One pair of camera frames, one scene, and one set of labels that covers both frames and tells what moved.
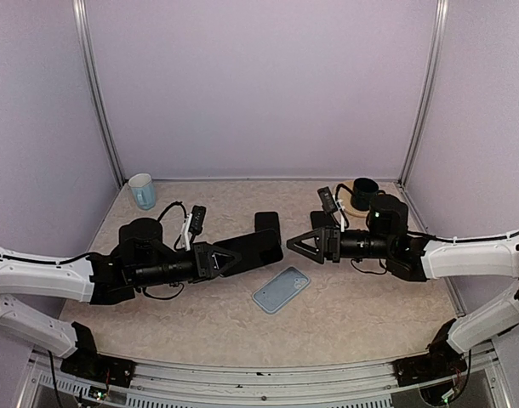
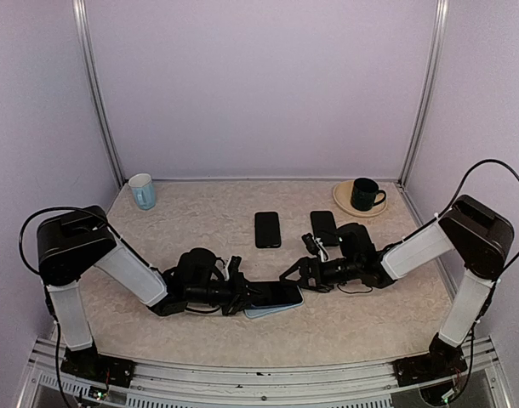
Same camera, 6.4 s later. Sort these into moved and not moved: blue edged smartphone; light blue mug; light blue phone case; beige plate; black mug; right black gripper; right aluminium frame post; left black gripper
Moved: light blue phone case; right black gripper; left black gripper; blue edged smartphone
Not moved: black mug; light blue mug; beige plate; right aluminium frame post
